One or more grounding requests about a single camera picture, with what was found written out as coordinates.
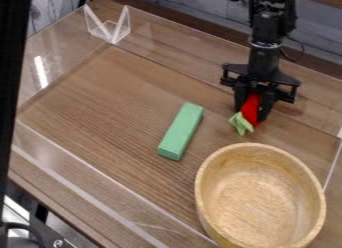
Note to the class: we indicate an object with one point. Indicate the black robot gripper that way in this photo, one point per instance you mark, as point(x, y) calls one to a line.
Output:
point(260, 76)

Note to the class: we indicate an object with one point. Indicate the red plush strawberry toy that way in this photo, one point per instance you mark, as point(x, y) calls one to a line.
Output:
point(244, 119)

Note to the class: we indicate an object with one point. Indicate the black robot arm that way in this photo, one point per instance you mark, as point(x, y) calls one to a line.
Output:
point(272, 19)

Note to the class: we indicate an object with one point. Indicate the green rectangular block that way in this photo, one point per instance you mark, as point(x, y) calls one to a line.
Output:
point(180, 131)

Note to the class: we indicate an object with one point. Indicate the round wooden bowl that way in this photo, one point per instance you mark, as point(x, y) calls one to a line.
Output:
point(259, 199)

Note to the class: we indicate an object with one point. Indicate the clear acrylic enclosure wall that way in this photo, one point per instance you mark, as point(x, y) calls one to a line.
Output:
point(96, 105)

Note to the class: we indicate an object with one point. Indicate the clear acrylic corner bracket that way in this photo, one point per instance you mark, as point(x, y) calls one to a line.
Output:
point(110, 31)

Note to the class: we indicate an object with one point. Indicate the black vertical foreground post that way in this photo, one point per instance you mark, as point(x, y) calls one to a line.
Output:
point(13, 25)

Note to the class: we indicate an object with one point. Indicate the black metal table frame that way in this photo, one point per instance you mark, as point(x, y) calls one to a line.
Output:
point(57, 234)

